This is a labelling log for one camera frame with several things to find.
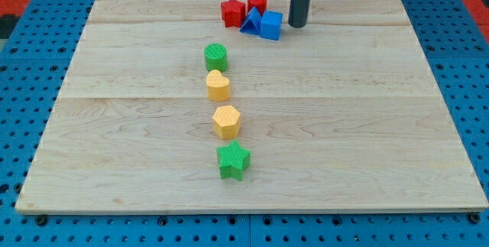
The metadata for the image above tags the yellow hexagon block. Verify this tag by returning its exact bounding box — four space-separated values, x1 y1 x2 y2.
212 106 241 139

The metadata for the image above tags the yellow heart block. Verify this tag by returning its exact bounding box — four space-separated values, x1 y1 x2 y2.
206 70 231 101

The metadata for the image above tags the green star block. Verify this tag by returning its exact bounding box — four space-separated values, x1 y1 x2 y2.
216 140 251 181

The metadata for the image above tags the green cylinder block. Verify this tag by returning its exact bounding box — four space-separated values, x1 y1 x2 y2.
204 43 228 72

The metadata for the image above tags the blue triangle block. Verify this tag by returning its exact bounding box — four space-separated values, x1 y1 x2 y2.
240 7 262 35

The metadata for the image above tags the blue cube block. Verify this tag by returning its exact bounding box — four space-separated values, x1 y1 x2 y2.
260 11 283 41

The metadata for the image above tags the wooden board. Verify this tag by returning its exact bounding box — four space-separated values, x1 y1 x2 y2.
15 0 488 215

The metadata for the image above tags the red star block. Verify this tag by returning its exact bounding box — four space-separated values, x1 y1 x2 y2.
221 0 246 28

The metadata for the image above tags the red cylinder block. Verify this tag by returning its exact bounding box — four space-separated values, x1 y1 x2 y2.
247 0 268 15

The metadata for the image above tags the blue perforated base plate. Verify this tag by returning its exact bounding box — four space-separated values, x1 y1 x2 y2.
1 0 488 246

